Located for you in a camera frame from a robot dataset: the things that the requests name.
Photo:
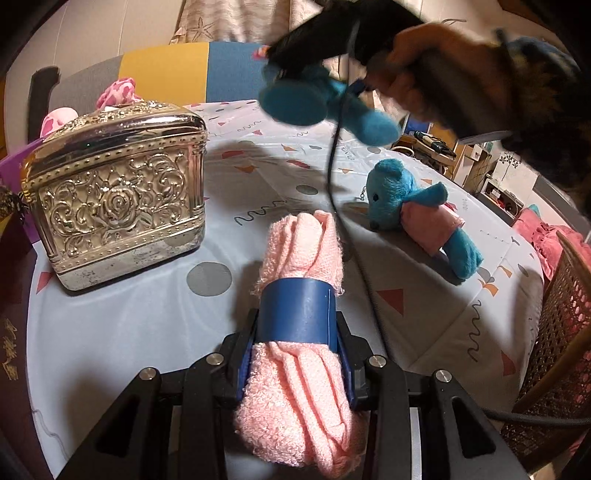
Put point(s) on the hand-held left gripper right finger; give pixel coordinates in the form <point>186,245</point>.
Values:
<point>351,383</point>

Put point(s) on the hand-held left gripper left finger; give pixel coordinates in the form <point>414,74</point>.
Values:
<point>244,374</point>

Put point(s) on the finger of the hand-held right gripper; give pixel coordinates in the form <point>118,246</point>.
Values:
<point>284,55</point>

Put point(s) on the pink towel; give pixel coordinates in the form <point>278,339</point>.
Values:
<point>295,406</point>

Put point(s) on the blue paper band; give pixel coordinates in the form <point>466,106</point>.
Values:
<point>295,309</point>

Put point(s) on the person's right hand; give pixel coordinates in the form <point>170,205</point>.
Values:
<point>443,69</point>

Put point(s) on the floral curtain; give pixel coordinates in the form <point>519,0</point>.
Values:
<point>221,18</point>

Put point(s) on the grey yellow blue chair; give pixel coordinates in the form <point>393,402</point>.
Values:
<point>161,69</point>

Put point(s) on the wooden side table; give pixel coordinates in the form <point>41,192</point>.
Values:
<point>438,157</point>

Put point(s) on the blue teddy bear pink shirt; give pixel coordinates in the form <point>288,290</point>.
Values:
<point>392,184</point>

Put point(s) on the ornate silver box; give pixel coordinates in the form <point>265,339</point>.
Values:
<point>115,198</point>

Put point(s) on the wicker chair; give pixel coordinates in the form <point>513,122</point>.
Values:
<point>563,323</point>

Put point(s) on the dark maroon box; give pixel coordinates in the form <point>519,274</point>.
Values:
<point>14,392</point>

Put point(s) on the pink cloth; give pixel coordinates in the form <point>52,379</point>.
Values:
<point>545,240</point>

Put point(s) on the black rolled mat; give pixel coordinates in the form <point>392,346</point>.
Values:
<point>41,92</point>

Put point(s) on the purple cardboard box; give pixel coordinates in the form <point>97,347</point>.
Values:
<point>18,161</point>

